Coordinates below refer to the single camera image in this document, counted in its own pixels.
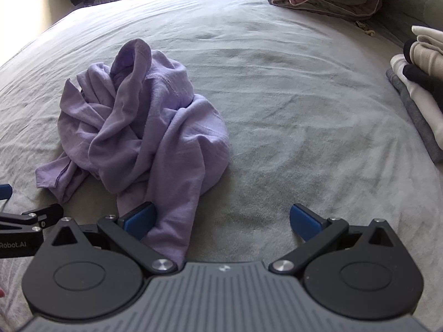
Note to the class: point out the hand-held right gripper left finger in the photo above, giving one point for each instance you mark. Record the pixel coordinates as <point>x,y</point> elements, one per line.
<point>140,222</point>

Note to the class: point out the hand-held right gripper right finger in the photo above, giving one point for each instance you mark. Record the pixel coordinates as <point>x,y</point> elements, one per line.
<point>304,223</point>

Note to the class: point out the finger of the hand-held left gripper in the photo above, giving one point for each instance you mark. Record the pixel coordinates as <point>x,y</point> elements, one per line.
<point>5,191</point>
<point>45,214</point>

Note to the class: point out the purple shirt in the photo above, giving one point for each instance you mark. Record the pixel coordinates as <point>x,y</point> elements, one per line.
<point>138,128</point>

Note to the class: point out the grey bed sheet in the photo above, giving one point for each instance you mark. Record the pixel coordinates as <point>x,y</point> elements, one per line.
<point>294,93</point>

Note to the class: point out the folded grey garment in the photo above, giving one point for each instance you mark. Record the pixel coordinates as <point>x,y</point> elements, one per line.
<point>415,117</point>

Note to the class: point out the folded white garment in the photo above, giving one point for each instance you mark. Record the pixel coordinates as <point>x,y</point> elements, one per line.
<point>425,103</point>

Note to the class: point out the folded black garment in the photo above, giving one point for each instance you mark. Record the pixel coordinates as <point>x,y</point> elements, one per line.
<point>422,76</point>

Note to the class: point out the folded beige garment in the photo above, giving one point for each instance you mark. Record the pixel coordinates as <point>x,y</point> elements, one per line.
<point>425,54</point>

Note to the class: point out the folded cream garment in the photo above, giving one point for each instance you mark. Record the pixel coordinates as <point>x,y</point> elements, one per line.
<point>429,34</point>

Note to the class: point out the grey quilted headboard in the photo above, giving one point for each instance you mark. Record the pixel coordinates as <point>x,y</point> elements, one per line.
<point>415,7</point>

